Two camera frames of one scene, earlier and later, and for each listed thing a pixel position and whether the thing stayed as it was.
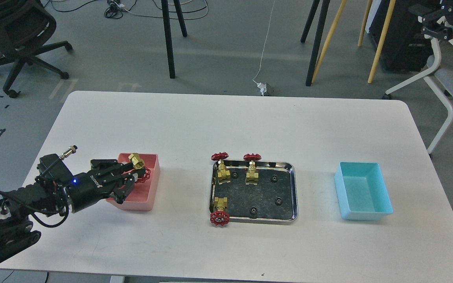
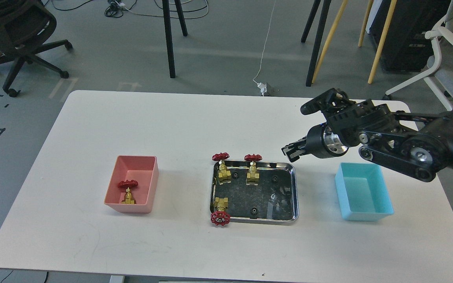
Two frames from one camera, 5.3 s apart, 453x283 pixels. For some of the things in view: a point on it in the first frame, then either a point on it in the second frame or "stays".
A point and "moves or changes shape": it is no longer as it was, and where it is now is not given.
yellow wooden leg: [389, 17] stays
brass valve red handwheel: [139, 163] moves or changes shape
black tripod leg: [165, 6] stays
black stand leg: [318, 43] stays
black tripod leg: [177, 3] stays
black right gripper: [443, 21] to [344, 118]
